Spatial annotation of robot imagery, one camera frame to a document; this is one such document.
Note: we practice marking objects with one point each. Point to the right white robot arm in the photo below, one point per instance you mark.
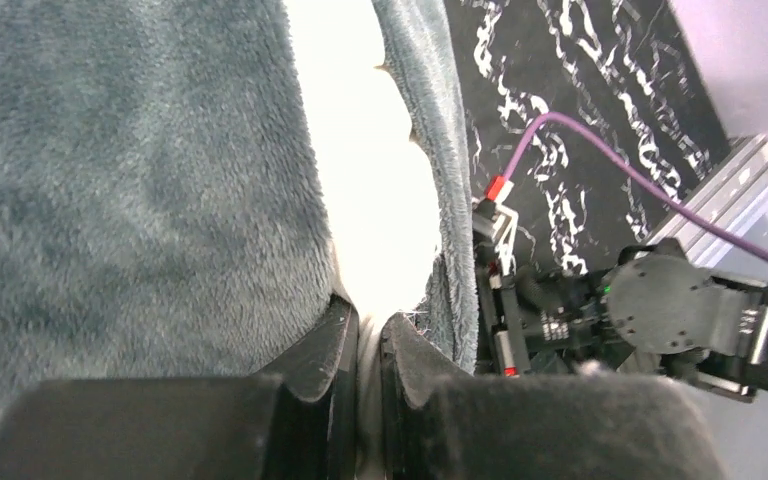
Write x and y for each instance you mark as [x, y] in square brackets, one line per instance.
[698, 325]

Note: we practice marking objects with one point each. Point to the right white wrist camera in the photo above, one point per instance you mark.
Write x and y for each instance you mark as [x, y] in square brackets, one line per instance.
[494, 228]

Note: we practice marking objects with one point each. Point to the aluminium front frame rail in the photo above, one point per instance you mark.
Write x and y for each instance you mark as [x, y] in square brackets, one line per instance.
[734, 198]

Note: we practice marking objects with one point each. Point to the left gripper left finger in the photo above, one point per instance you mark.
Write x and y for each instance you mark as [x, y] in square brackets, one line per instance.
[292, 419]

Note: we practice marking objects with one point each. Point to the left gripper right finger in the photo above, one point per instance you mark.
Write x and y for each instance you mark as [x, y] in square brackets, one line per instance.
[442, 423]

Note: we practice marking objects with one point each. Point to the white pillow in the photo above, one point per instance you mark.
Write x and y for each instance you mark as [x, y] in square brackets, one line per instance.
[377, 183]

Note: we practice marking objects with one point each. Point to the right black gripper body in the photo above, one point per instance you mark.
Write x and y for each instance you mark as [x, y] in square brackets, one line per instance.
[531, 322]

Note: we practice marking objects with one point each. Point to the grey plush pillowcase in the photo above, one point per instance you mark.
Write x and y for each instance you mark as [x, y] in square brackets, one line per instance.
[161, 212]

